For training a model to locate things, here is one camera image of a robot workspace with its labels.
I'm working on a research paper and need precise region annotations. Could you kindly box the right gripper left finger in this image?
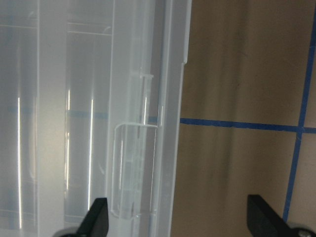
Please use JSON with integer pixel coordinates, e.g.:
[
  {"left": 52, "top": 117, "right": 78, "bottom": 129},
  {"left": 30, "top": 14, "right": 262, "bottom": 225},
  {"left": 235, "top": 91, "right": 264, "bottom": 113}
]
[{"left": 75, "top": 197, "right": 109, "bottom": 237}]

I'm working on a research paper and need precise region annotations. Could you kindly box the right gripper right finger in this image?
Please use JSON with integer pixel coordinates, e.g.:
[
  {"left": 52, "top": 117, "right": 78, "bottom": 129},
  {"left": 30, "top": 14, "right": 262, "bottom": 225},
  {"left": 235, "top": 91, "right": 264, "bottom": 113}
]
[{"left": 247, "top": 195, "right": 296, "bottom": 237}]

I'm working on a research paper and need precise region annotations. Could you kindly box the clear plastic box lid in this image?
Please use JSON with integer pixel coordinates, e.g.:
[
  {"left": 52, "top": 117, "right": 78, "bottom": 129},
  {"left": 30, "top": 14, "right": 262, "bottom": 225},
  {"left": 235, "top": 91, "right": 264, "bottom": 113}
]
[{"left": 0, "top": 0, "right": 192, "bottom": 237}]

